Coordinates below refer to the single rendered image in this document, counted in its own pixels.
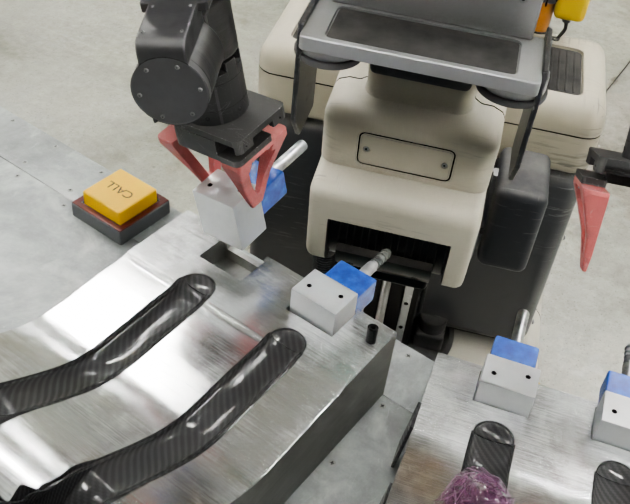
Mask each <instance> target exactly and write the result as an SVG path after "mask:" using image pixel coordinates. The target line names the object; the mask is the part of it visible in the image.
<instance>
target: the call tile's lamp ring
mask: <svg viewBox="0 0 630 504"><path fill-rule="evenodd" d="M157 198H158V199H159V200H160V201H158V202H157V203H155V204H153V205H152V206H150V207H149V208H147V209H146V210H144V211H143V212H141V213H140V214H138V215H137V216H135V217H133V218H132V219H130V220H129V221H127V222H126V223H124V224H123V225H121V226H119V225H117V224H116V223H114V222H113V221H111V220H109V219H108V218H106V217H105V216H103V215H101V214H100V213H98V212H97V211H95V210H93V209H92V208H90V207H88V206H87V205H85V204H84V203H82V201H83V200H84V195H83V196H81V197H79V198H78V199H76V200H74V201H73V202H72V203H74V204H75V205H77V206H78V207H80V208H82V209H83V210H85V211H86V212H88V213H90V214H91V215H93V216H94V217H96V218H98V219H99V220H101V221H102V222H104V223H106V224H107V225H109V226H110V227H112V228H114V229H115V230H117V231H118V232H122V231H123V230H125V229H126V228H128V227H129V226H131V225H132V224H134V223H135V222H137V221H138V220H140V219H141V218H143V217H144V216H146V215H147V214H149V213H150V212H152V211H154V210H155V209H157V208H158V207H160V206H161V205H163V204H164V203H166V202H167V201H169V200H168V199H167V198H165V197H163V196H162V195H160V194H158V193H157Z"/></svg>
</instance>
